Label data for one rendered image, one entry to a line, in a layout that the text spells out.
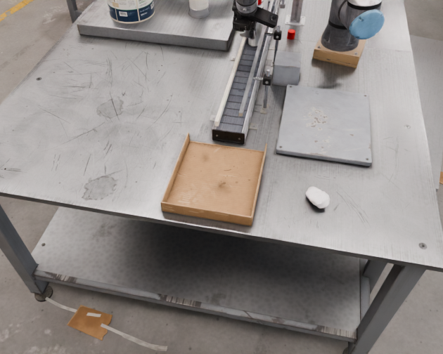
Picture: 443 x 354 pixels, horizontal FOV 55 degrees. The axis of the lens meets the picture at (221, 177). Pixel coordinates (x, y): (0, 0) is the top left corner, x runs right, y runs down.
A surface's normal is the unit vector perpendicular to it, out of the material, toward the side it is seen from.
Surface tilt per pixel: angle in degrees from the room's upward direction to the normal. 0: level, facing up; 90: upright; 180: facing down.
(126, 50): 0
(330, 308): 2
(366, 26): 95
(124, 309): 0
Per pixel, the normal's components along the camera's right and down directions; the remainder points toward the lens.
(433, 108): 0.00, -0.67
